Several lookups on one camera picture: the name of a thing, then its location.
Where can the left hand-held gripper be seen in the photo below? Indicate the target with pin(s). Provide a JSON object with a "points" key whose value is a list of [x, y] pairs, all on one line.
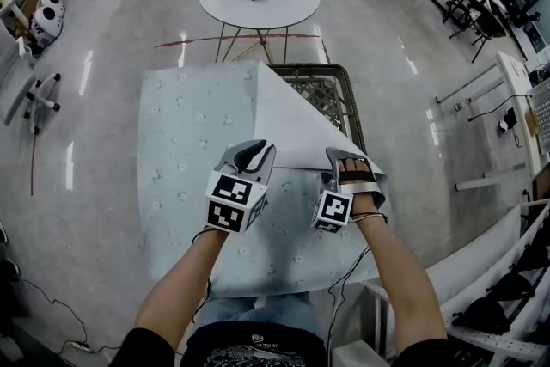
{"points": [[234, 202]]}

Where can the white round robot toys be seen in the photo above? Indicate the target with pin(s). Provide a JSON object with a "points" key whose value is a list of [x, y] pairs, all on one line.
{"points": [[47, 19]]}

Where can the light blue floral tablecloth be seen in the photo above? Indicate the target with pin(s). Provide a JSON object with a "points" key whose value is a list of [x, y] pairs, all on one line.
{"points": [[180, 167]]}

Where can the white perforated rack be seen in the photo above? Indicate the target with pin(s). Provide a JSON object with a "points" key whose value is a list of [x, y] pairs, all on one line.
{"points": [[481, 266]]}

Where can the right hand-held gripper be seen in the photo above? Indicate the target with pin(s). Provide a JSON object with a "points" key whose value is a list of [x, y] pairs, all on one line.
{"points": [[333, 208]]}

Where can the person's blue jeans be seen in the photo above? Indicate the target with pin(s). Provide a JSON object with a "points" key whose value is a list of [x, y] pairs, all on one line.
{"points": [[258, 309]]}

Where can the round white side table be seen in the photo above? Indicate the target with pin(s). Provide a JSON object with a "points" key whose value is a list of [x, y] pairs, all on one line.
{"points": [[258, 10]]}

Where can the white bar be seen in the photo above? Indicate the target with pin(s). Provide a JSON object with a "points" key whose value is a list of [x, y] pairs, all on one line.
{"points": [[490, 178]]}

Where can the person's right hand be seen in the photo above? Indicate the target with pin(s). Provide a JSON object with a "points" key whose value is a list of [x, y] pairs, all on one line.
{"points": [[354, 169]]}

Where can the white office chair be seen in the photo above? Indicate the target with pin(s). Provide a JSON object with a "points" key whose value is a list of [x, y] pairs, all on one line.
{"points": [[19, 77]]}

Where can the grey metal bar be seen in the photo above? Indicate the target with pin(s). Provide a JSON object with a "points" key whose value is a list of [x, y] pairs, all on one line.
{"points": [[468, 83]]}

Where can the wristband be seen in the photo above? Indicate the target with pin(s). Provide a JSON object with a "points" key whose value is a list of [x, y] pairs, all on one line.
{"points": [[369, 217]]}

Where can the person's left forearm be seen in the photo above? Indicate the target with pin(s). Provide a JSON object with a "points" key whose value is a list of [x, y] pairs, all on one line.
{"points": [[185, 279]]}

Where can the person's right forearm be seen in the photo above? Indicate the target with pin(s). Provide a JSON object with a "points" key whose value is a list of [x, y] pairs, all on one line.
{"points": [[399, 279]]}

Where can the white desk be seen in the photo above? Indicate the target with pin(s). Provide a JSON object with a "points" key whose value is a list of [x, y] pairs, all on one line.
{"points": [[517, 90]]}

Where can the person's black printed t-shirt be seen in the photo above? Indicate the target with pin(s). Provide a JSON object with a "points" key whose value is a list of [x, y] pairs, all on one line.
{"points": [[240, 350]]}

